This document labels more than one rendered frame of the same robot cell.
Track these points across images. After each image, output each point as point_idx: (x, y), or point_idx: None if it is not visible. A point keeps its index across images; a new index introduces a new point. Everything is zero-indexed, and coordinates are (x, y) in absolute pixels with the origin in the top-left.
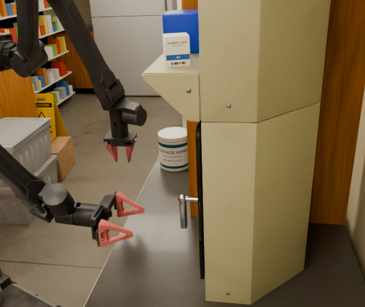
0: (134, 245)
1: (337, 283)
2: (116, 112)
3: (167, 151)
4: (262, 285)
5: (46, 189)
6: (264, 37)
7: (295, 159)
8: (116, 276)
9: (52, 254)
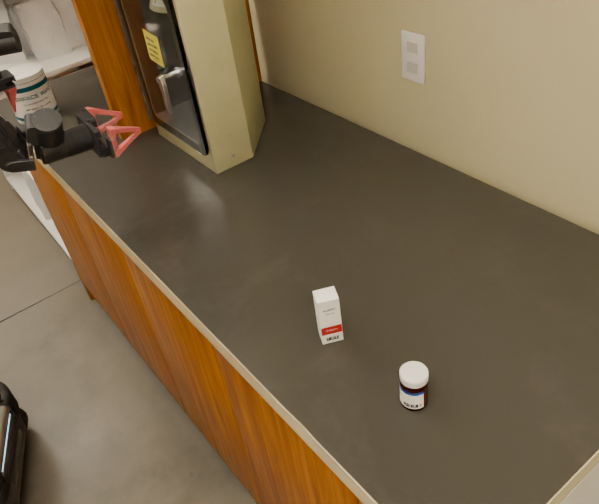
0: (99, 184)
1: (296, 114)
2: None
3: (29, 96)
4: (253, 136)
5: (31, 119)
6: None
7: (237, 1)
8: (117, 208)
9: None
